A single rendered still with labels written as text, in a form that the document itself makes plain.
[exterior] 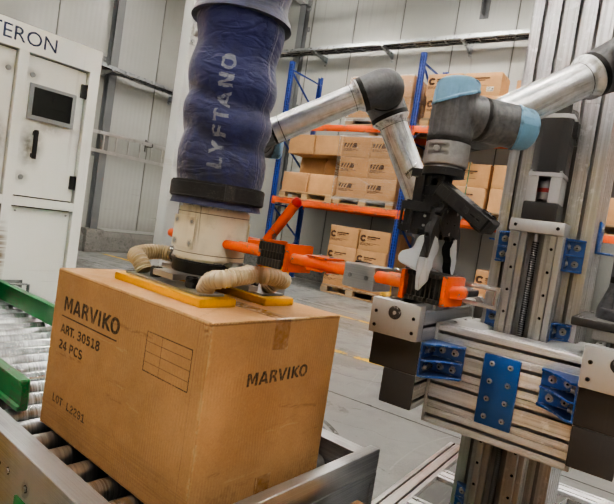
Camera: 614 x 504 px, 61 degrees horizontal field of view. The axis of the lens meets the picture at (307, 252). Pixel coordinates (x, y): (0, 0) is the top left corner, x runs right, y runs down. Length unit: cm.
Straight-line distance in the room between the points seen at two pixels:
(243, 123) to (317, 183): 853
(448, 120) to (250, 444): 74
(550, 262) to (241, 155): 82
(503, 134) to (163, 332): 73
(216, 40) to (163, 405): 79
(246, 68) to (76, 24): 994
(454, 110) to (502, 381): 73
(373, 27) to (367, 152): 327
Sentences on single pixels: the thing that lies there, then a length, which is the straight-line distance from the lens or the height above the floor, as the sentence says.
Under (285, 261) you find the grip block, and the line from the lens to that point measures 106.
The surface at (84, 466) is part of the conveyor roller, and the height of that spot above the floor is 55.
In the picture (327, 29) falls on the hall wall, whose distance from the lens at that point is 1223.
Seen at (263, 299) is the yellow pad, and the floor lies 96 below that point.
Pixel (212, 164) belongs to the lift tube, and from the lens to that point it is 120.
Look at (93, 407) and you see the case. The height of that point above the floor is 67.
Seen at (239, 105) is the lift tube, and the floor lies 139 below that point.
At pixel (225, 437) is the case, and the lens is 109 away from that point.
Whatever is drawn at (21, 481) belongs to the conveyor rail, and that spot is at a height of 53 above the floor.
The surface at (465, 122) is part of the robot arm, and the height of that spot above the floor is 136.
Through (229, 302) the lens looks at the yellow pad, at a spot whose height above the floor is 96.
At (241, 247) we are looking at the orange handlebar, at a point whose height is 108.
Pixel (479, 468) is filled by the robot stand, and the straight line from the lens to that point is 160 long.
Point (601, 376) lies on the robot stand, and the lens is 124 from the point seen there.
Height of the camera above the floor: 115
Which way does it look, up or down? 3 degrees down
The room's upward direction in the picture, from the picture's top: 9 degrees clockwise
